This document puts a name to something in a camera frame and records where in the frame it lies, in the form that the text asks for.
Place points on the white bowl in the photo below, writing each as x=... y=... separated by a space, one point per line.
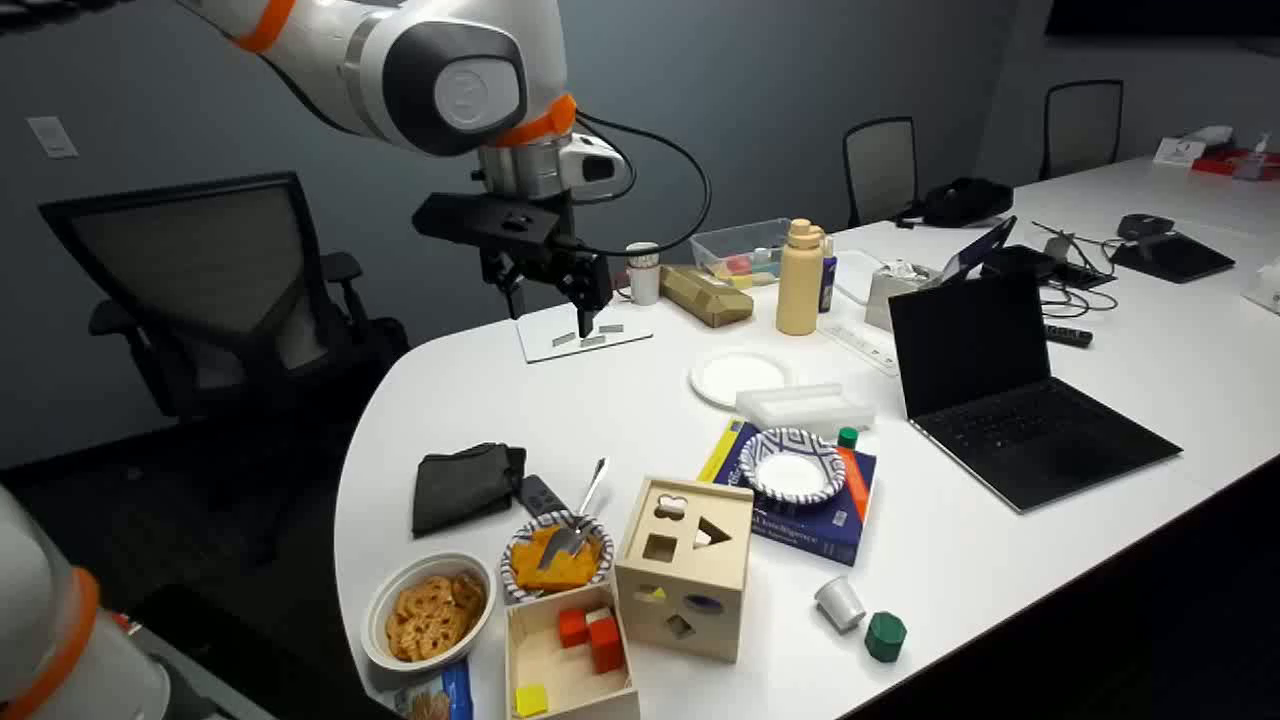
x=381 y=642

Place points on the brown rectangular block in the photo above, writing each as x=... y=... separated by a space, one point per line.
x=704 y=297

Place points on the blue snack packet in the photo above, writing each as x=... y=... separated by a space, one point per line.
x=447 y=693

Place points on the white small jar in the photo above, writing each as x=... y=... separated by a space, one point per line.
x=641 y=272

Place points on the white small box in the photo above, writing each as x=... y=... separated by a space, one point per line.
x=890 y=297

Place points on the blue book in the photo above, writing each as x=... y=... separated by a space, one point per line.
x=814 y=524

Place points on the red flat item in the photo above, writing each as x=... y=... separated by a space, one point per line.
x=1235 y=166

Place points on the grey cylinder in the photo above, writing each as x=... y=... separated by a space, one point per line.
x=842 y=603

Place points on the silver cake server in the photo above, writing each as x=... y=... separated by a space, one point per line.
x=587 y=512

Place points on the black flat pad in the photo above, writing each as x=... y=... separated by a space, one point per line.
x=1174 y=259

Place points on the red wooden block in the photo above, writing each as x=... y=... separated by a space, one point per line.
x=595 y=632

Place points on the dark grey folded cloth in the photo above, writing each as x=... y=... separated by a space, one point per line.
x=465 y=486

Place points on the beige bottle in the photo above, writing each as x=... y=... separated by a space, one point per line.
x=801 y=280

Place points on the clear plastic container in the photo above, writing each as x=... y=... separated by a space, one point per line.
x=741 y=246

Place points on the grey backed conference chair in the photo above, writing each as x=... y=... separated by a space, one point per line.
x=1082 y=127
x=881 y=166

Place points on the yellow wooden block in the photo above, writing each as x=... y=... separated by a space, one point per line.
x=532 y=696

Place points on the white round plate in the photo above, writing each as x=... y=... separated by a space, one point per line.
x=737 y=376

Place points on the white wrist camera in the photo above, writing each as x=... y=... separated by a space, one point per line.
x=591 y=163

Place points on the white card box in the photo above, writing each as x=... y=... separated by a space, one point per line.
x=1178 y=148

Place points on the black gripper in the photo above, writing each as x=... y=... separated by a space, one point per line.
x=514 y=225

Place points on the black wall screen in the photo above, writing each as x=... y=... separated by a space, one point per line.
x=1163 y=16

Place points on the pretzels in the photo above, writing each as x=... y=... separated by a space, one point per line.
x=434 y=618

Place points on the small green cap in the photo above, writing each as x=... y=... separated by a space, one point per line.
x=847 y=436

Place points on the black standing tablet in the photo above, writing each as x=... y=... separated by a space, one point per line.
x=983 y=248

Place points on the small grey tripod stand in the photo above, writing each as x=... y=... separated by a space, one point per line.
x=1073 y=254

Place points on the wooden open tray box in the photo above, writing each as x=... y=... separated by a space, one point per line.
x=532 y=665

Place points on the black open laptop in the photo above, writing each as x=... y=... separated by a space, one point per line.
x=1003 y=384

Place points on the black small device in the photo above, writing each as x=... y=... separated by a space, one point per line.
x=1144 y=225

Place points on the small grey remote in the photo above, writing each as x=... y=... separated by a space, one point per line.
x=543 y=499

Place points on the green cylinder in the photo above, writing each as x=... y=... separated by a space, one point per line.
x=884 y=639

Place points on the black bag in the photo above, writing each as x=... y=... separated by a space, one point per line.
x=966 y=200

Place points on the empty blue patterned paper plate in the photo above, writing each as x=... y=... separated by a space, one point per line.
x=792 y=470

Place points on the white plastic box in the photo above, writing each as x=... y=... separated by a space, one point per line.
x=801 y=404

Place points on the black mesh office chair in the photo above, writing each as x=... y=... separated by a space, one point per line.
x=214 y=280

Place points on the white wall switch plate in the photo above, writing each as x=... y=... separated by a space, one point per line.
x=55 y=136

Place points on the wooden shape sorter box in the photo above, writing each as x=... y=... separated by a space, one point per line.
x=684 y=573

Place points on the black long remote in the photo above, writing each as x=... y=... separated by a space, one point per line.
x=1066 y=334

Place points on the white flat board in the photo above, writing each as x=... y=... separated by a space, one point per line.
x=575 y=342

